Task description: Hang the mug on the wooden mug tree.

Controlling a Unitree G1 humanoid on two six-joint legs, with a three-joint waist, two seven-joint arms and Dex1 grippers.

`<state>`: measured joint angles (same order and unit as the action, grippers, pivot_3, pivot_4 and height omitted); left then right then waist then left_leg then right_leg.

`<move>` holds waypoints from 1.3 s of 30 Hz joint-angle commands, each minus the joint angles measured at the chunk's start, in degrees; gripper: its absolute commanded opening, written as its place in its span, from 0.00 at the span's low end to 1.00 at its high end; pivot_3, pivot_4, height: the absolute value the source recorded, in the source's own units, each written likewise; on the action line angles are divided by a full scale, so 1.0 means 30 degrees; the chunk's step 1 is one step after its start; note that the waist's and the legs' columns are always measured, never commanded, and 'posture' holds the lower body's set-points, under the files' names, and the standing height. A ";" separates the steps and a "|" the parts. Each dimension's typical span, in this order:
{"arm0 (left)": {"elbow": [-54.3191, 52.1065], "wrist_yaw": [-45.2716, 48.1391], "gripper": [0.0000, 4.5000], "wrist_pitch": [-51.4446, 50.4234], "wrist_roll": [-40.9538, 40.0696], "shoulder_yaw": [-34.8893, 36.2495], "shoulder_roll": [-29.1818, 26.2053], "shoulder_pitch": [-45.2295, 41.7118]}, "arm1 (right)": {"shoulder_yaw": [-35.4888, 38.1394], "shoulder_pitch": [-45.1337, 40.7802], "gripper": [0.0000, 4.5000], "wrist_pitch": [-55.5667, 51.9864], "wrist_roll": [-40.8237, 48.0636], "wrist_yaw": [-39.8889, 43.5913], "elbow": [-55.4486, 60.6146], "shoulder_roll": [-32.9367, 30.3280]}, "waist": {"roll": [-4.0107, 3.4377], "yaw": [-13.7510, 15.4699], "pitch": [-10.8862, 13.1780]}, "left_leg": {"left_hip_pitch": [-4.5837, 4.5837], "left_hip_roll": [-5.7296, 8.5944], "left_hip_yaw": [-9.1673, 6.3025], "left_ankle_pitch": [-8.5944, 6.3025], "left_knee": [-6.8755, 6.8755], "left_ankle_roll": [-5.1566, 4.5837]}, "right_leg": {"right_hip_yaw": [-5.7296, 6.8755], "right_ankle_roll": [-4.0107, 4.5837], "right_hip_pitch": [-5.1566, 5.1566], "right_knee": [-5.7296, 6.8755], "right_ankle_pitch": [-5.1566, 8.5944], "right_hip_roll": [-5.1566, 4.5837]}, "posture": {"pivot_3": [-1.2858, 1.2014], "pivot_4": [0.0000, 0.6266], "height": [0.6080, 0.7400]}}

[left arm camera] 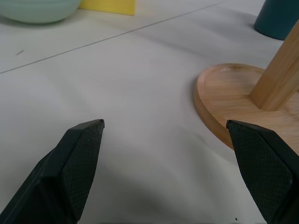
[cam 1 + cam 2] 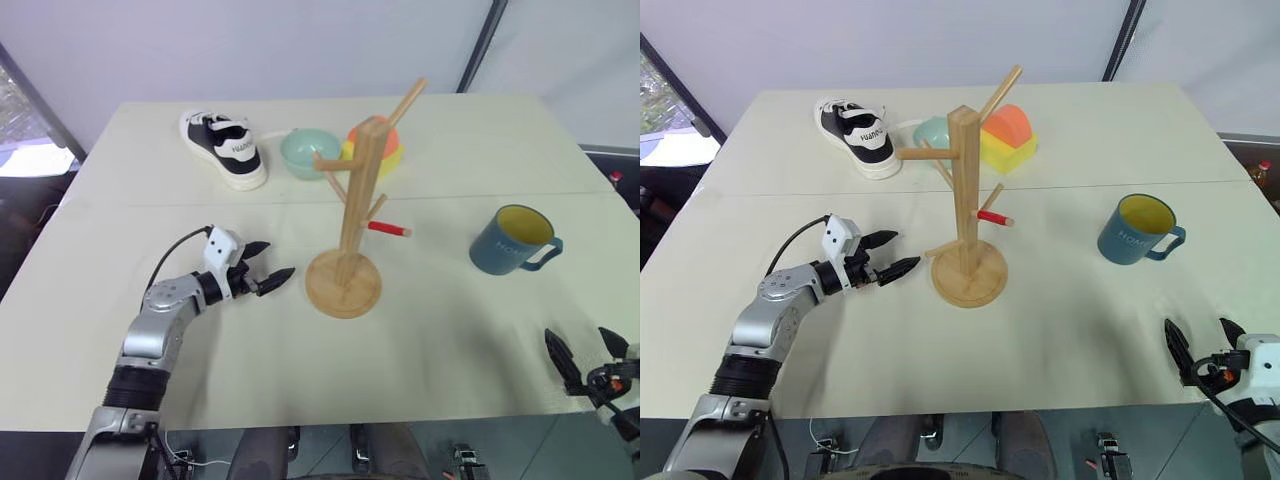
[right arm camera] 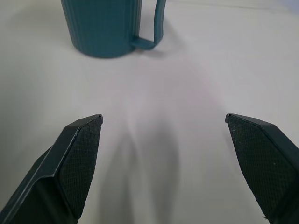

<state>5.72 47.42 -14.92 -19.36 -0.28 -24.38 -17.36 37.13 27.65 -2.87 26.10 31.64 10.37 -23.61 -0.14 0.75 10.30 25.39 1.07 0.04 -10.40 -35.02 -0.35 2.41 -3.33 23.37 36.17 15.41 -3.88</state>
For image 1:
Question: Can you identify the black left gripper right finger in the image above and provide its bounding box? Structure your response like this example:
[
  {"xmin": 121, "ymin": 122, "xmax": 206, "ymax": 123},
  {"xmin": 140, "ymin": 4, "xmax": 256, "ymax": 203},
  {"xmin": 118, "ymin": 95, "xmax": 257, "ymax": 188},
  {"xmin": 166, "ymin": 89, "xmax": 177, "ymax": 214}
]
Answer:
[{"xmin": 226, "ymin": 119, "xmax": 299, "ymax": 224}]

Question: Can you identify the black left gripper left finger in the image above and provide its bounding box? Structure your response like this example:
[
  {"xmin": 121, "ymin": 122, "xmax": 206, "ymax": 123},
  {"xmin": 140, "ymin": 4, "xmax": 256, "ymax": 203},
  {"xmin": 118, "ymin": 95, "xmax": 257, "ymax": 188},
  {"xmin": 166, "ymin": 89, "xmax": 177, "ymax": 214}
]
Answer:
[{"xmin": 0, "ymin": 119, "xmax": 105, "ymax": 224}]

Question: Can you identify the wooden stand with post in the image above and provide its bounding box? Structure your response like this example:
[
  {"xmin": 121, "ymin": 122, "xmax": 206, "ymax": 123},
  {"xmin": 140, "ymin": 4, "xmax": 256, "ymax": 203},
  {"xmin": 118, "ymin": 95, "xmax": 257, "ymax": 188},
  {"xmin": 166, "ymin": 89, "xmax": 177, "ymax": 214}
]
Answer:
[{"xmin": 193, "ymin": 19, "xmax": 299, "ymax": 151}]

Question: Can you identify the dark teal cup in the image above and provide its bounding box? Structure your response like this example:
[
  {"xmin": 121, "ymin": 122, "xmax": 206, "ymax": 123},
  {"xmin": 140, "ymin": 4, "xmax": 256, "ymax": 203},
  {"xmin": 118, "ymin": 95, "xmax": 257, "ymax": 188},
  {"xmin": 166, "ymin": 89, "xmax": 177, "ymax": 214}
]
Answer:
[{"xmin": 254, "ymin": 0, "xmax": 299, "ymax": 41}]

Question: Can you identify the pale green bowl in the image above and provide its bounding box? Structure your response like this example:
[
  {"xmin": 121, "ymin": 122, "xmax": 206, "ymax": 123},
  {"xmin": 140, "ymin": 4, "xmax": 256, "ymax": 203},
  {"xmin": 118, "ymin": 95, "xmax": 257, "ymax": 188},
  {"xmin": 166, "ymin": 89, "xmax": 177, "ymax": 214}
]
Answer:
[{"xmin": 0, "ymin": 0, "xmax": 82, "ymax": 25}]

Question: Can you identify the yellow block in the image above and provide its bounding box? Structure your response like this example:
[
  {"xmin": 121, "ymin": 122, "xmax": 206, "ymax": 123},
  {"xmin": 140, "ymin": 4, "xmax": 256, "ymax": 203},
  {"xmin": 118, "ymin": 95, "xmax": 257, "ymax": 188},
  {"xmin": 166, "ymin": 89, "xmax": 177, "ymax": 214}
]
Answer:
[{"xmin": 78, "ymin": 0, "xmax": 136, "ymax": 16}]

